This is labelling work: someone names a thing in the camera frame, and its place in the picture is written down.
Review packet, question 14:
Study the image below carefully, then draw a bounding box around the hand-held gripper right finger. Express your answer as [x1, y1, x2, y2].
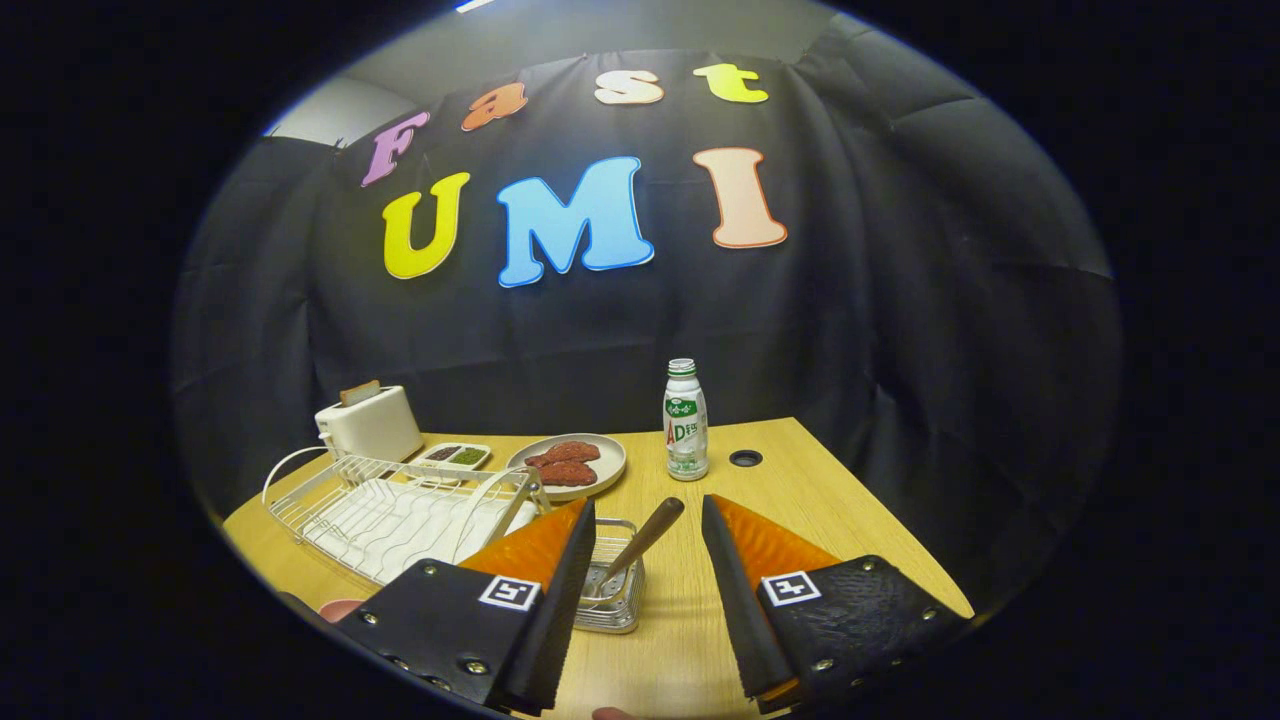
[701, 493, 973, 715]

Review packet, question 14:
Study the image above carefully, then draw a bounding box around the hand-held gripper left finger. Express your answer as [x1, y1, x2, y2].
[335, 498, 598, 717]

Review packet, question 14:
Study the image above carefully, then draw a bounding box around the beige round plate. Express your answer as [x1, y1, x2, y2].
[506, 433, 628, 501]

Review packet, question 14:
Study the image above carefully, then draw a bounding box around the white drink bottle green label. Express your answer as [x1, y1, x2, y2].
[664, 358, 710, 482]

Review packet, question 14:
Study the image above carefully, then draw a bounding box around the white toaster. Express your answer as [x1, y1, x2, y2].
[314, 385, 425, 463]

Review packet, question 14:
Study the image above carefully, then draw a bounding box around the small metal wire basket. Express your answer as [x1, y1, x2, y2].
[572, 517, 647, 635]

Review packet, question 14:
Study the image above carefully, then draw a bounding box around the white divided bean tray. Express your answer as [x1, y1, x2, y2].
[410, 441, 493, 473]

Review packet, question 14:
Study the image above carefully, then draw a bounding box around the wooden-handled spoon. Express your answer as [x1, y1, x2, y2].
[590, 497, 687, 601]

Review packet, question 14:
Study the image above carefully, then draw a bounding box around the white wire dish rack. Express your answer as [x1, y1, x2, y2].
[262, 446, 546, 591]

